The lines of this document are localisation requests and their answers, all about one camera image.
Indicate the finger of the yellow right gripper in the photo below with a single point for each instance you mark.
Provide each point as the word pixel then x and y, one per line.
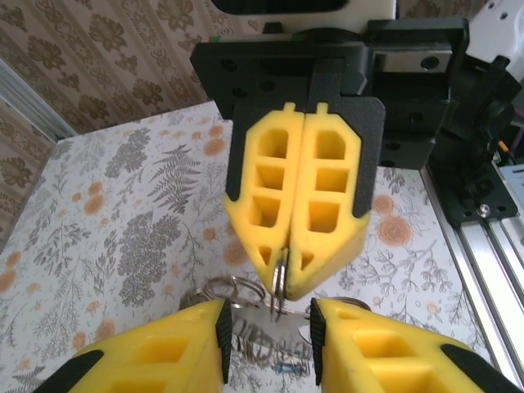
pixel 292 184
pixel 305 184

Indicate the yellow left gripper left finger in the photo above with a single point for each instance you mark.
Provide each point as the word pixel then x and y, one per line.
pixel 163 356

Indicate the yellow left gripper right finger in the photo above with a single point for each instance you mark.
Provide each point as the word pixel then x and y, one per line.
pixel 389 360

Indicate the silver keyring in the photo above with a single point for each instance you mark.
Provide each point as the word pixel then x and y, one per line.
pixel 278 278

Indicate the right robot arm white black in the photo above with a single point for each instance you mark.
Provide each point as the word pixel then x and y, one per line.
pixel 491 102

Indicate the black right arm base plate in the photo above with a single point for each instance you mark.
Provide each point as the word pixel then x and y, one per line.
pixel 483 204

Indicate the aluminium mounting rail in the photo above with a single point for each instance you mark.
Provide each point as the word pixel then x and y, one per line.
pixel 491 286

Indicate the aluminium frame post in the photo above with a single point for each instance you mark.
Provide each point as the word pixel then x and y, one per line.
pixel 28 102

